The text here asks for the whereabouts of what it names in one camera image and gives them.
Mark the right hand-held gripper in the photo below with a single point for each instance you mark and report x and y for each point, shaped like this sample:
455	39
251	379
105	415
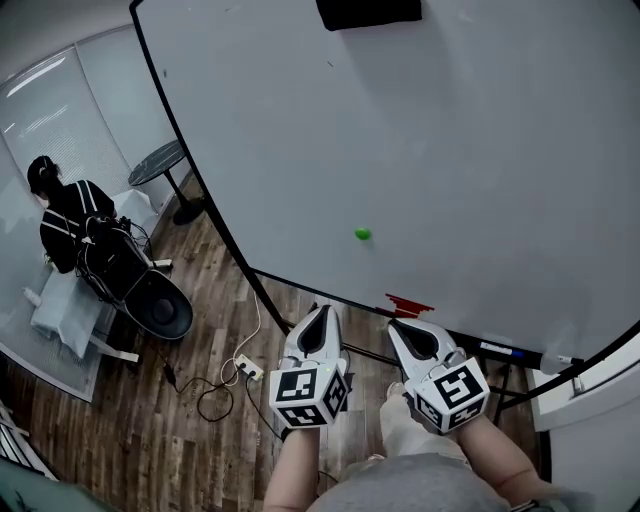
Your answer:
457	387

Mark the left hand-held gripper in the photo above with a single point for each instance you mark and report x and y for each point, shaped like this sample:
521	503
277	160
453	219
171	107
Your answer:
295	387

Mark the small green magnet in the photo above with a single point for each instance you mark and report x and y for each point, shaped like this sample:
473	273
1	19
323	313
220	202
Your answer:
363	233

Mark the person's left forearm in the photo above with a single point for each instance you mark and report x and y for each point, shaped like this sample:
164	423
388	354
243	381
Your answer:
292	470

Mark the person's right forearm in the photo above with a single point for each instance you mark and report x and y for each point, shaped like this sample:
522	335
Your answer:
500	460

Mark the white power strip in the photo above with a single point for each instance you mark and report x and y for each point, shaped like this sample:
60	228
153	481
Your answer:
249	367

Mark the blue capped marker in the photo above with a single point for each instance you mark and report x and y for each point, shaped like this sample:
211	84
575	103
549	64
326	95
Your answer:
500	349

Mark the person's beige trousers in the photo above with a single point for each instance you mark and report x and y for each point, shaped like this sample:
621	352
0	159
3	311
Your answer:
405	430

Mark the black capped white marker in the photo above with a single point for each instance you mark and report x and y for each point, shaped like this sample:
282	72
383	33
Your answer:
555	363

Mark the person's grey shirt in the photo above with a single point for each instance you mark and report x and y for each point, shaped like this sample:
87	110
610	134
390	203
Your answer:
410	485

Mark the black shell chair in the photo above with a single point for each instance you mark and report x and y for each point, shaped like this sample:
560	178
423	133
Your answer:
160	310

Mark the whiteboard on black stand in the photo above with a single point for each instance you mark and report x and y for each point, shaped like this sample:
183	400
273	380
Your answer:
400	125

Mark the round black side table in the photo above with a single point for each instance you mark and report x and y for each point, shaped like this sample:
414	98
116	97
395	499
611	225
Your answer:
155	162

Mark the table with white cloth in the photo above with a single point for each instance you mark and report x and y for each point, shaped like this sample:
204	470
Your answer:
70	315

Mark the small white bottle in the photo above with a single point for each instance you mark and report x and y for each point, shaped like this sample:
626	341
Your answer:
31	296

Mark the frosted glass door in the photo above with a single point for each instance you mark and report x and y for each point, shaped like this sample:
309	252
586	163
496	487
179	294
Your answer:
45	495

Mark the white metal rack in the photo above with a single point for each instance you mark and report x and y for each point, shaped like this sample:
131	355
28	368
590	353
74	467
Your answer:
20	445

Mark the black whiteboard eraser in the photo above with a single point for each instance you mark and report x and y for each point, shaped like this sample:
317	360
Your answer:
370	14

